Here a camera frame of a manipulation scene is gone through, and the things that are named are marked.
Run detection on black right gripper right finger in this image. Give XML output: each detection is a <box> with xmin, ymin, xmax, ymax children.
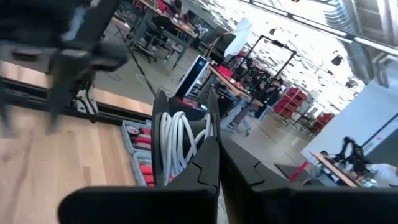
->
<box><xmin>220</xmin><ymin>138</ymin><xmax>398</xmax><ymax>224</ymax></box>

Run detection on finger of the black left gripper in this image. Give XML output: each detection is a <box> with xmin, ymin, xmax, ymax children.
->
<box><xmin>0</xmin><ymin>88</ymin><xmax>10</xmax><ymax>131</ymax></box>
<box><xmin>46</xmin><ymin>62</ymin><xmax>83</xmax><ymax>134</ymax></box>

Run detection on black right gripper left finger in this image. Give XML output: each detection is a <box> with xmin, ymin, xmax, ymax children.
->
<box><xmin>58</xmin><ymin>136</ymin><xmax>220</xmax><ymax>224</ymax></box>

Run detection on thin white cord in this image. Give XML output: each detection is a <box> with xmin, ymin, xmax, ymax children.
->
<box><xmin>160</xmin><ymin>111</ymin><xmax>215</xmax><ymax>186</ymax></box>

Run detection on wooden workbench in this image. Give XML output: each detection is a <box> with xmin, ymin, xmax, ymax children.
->
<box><xmin>310</xmin><ymin>151</ymin><xmax>368</xmax><ymax>188</ymax></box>

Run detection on grey plastic tool case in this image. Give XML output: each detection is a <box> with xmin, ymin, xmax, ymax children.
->
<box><xmin>120</xmin><ymin>119</ymin><xmax>156</xmax><ymax>189</ymax></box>

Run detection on person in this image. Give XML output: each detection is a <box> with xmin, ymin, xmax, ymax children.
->
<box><xmin>229</xmin><ymin>77</ymin><xmax>284</xmax><ymax>138</ymax></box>
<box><xmin>366</xmin><ymin>163</ymin><xmax>398</xmax><ymax>188</ymax></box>

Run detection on red bin shelf rack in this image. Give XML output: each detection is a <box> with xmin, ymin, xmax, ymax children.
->
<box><xmin>312</xmin><ymin>112</ymin><xmax>335</xmax><ymax>133</ymax></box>
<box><xmin>273</xmin><ymin>86</ymin><xmax>308</xmax><ymax>119</ymax></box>

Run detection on black and red toolbox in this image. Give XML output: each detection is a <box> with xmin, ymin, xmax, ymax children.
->
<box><xmin>169</xmin><ymin>96</ymin><xmax>208</xmax><ymax>121</ymax></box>

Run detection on black office chair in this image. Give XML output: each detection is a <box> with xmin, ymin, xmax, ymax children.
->
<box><xmin>144</xmin><ymin>15</ymin><xmax>178</xmax><ymax>63</ymax></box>

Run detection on long grey work desk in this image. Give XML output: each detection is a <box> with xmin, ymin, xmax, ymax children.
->
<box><xmin>136</xmin><ymin>0</ymin><xmax>200</xmax><ymax>69</ymax></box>

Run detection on white tower unit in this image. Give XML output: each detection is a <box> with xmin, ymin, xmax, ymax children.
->
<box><xmin>174</xmin><ymin>55</ymin><xmax>210</xmax><ymax>100</ymax></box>

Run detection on wooden desk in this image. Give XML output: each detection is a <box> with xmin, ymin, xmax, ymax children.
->
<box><xmin>208</xmin><ymin>65</ymin><xmax>265</xmax><ymax>108</ymax></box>

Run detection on black monitor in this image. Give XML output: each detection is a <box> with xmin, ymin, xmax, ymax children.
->
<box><xmin>214</xmin><ymin>32</ymin><xmax>237</xmax><ymax>63</ymax></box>

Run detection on black aluminium table frame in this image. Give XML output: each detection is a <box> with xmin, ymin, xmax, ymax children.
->
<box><xmin>0</xmin><ymin>76</ymin><xmax>155</xmax><ymax>127</ymax></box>

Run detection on red-handled pliers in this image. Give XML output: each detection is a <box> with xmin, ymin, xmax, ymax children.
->
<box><xmin>133</xmin><ymin>135</ymin><xmax>152</xmax><ymax>146</ymax></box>

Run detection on black gantry frame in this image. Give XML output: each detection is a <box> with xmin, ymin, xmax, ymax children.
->
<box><xmin>242</xmin><ymin>34</ymin><xmax>297</xmax><ymax>82</ymax></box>

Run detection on silver ventilation duct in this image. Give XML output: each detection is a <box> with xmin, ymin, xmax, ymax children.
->
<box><xmin>323</xmin><ymin>0</ymin><xmax>398</xmax><ymax>85</ymax></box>

